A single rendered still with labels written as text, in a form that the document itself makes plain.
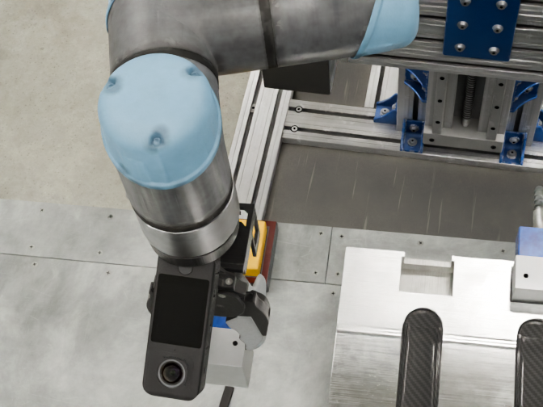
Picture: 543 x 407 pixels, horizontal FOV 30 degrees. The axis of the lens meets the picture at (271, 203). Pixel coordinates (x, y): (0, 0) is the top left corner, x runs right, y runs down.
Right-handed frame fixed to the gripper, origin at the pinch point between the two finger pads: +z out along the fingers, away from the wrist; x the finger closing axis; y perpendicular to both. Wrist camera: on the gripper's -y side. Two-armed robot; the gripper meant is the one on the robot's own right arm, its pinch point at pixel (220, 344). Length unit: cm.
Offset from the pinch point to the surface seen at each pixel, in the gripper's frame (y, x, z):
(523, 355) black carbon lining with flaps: 4.6, -27.8, 6.7
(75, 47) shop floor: 106, 65, 95
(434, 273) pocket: 13.4, -19.0, 8.8
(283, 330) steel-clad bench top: 8.1, -3.6, 15.0
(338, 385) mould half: -0.4, -10.8, 6.6
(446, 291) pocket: 11.5, -20.3, 8.8
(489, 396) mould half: 0.1, -24.8, 6.5
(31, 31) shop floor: 110, 77, 95
